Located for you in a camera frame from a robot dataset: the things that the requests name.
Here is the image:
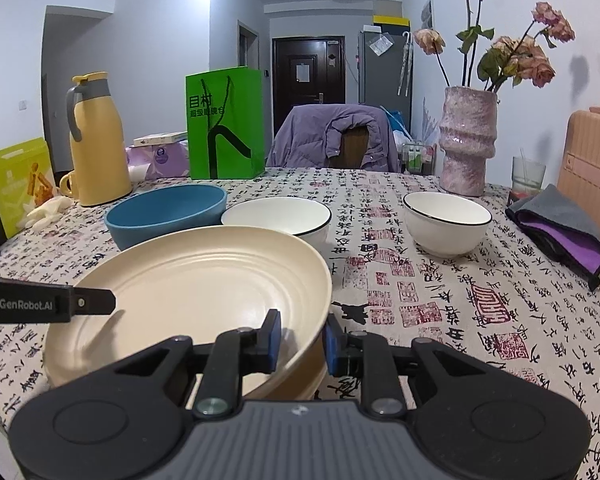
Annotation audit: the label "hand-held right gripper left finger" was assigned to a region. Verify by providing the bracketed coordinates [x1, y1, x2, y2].
[114, 308, 282, 418]

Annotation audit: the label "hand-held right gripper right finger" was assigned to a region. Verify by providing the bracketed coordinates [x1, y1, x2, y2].
[324, 313, 486, 418]

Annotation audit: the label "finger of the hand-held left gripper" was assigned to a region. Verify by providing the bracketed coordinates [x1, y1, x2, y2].
[70, 287, 117, 317]

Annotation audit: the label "blue ribbed bowl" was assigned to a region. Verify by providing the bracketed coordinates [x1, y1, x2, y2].
[105, 184, 227, 252]

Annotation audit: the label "large white black-rimmed bowl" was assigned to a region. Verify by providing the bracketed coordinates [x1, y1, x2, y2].
[221, 197, 332, 246]

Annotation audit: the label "small white black-rimmed bowl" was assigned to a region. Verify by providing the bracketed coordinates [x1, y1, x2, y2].
[403, 191, 494, 257]

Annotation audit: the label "white gloves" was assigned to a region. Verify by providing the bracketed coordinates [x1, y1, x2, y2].
[25, 196, 75, 228]

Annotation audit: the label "calligraphy print tablecloth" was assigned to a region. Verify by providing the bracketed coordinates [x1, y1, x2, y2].
[0, 166, 600, 480]

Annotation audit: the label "yellow-green snack bag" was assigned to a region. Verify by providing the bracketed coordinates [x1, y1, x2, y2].
[0, 137, 56, 240]

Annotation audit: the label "yellow thermos jug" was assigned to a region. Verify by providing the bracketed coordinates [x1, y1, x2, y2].
[66, 72, 132, 207]

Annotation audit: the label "purple tissue pack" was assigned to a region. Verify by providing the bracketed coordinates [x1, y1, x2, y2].
[125, 140, 191, 179]

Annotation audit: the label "flat white cardboard box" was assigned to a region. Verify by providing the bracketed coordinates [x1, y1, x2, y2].
[132, 131, 188, 148]

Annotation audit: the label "brown wooden chair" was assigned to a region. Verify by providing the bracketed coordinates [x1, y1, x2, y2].
[327, 127, 371, 170]

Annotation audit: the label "purple padded jacket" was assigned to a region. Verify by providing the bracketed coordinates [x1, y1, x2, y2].
[266, 104, 402, 173]

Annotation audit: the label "storage rack with bottles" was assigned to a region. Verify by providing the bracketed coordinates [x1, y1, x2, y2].
[400, 140, 438, 177]

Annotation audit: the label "green paper bag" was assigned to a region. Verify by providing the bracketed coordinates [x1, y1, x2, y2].
[185, 66, 266, 181]

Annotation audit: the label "blue plastic bag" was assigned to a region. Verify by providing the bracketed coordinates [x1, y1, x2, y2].
[380, 105, 411, 133]

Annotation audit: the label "dark brown entrance door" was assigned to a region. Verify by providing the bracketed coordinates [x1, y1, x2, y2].
[271, 36, 346, 108]

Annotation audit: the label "clear drinking glass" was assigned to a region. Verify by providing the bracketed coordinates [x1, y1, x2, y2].
[511, 149, 547, 201]

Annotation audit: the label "grey and purple cloth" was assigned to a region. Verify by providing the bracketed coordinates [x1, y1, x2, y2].
[505, 184, 600, 291]

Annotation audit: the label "grey refrigerator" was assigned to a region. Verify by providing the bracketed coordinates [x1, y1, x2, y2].
[357, 29, 413, 111]

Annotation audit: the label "white folded umbrella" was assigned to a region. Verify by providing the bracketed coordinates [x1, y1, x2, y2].
[397, 31, 415, 97]

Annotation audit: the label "bunch of dried pink roses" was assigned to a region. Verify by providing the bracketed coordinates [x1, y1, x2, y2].
[412, 0, 576, 93]

